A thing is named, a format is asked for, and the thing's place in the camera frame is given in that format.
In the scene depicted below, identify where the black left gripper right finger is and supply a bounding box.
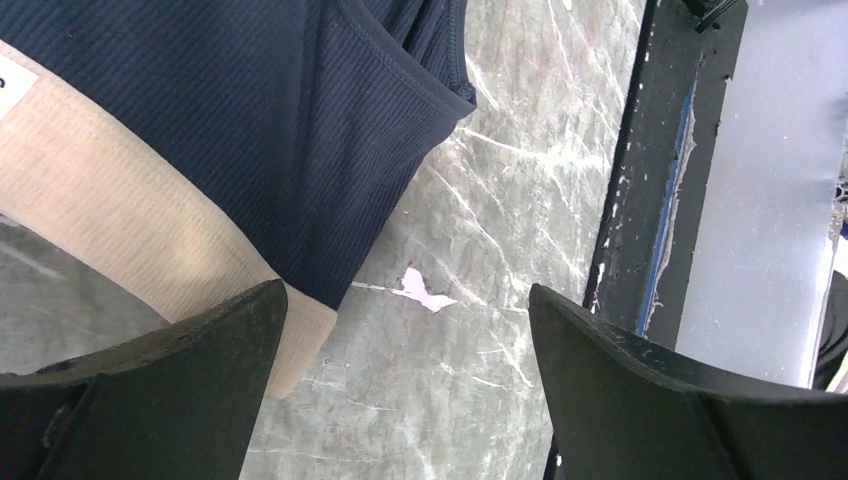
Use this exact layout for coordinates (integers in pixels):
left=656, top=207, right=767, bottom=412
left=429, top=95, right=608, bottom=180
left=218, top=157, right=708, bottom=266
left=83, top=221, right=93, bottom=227
left=529, top=284, right=847, bottom=479

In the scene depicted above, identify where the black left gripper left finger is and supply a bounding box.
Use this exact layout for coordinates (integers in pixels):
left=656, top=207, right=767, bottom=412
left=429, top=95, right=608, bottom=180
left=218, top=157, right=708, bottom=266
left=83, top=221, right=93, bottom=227
left=1, top=280, right=288, bottom=479

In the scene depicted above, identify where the navy underwear beige waistband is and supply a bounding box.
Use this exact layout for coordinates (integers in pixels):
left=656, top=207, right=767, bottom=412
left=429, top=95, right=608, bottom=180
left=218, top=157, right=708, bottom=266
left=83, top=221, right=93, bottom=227
left=1, top=1, right=476, bottom=398

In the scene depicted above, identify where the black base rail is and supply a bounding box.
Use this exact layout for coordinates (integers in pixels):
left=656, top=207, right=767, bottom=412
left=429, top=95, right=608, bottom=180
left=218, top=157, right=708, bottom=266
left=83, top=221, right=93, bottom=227
left=544, top=1, right=748, bottom=479

